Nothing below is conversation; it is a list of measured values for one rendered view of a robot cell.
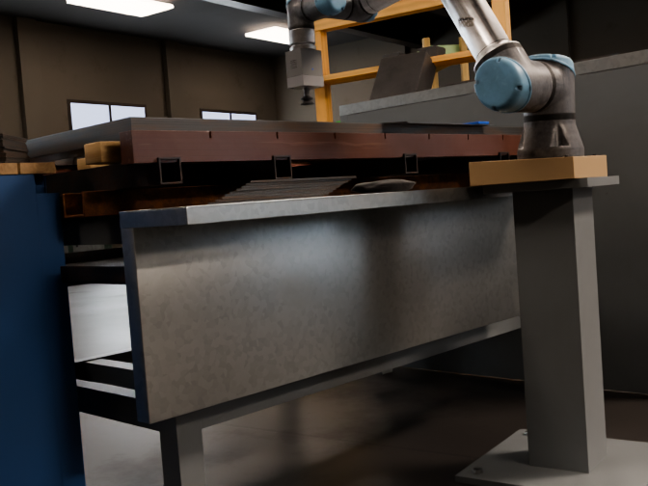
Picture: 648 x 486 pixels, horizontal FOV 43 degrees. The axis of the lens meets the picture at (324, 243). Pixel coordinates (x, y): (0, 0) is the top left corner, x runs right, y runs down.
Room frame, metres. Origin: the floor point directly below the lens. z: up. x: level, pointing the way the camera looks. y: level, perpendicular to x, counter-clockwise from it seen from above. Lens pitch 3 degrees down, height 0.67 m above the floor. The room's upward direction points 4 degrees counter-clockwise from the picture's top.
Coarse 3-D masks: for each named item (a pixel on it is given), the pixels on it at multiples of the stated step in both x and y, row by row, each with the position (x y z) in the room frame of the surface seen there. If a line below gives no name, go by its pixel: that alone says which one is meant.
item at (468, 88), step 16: (576, 64) 2.60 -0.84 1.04; (592, 64) 2.56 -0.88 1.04; (608, 64) 2.52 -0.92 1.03; (624, 64) 2.49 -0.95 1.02; (640, 64) 2.46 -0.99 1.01; (400, 96) 3.09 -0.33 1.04; (416, 96) 3.04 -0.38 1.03; (432, 96) 2.99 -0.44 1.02; (448, 96) 2.94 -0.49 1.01; (352, 112) 3.27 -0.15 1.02
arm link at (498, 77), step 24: (456, 0) 1.85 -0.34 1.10; (480, 0) 1.84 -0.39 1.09; (456, 24) 1.87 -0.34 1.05; (480, 24) 1.82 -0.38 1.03; (480, 48) 1.81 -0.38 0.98; (504, 48) 1.77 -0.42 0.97; (480, 72) 1.78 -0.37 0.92; (504, 72) 1.74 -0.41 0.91; (528, 72) 1.75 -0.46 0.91; (480, 96) 1.79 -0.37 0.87; (504, 96) 1.75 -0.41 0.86; (528, 96) 1.75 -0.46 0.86
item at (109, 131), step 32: (96, 128) 1.62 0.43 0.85; (128, 128) 1.54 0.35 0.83; (160, 128) 1.58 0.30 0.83; (192, 128) 1.63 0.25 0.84; (224, 128) 1.69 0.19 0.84; (256, 128) 1.76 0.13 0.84; (288, 128) 1.82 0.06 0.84; (320, 128) 1.90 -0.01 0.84; (352, 128) 1.98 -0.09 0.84; (384, 128) 2.07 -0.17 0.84; (416, 128) 2.16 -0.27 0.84; (448, 128) 2.27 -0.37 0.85; (480, 128) 2.38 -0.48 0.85; (512, 128) 2.51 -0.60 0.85; (32, 160) 1.89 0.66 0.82; (64, 160) 2.12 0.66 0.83
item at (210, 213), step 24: (408, 192) 1.73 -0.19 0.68; (432, 192) 1.79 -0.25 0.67; (456, 192) 1.86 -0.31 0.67; (480, 192) 1.93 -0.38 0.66; (120, 216) 1.45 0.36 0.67; (144, 216) 1.40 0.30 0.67; (168, 216) 1.35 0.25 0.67; (192, 216) 1.32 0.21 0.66; (216, 216) 1.35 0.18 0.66; (240, 216) 1.39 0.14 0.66; (264, 216) 1.43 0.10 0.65
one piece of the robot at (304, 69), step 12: (300, 48) 2.27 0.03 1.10; (312, 48) 2.30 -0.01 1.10; (288, 60) 2.31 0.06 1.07; (300, 60) 2.28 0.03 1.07; (312, 60) 2.31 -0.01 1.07; (288, 72) 2.31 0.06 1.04; (300, 72) 2.28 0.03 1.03; (312, 72) 2.30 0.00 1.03; (288, 84) 2.31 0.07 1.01; (300, 84) 2.28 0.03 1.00; (312, 84) 2.30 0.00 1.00
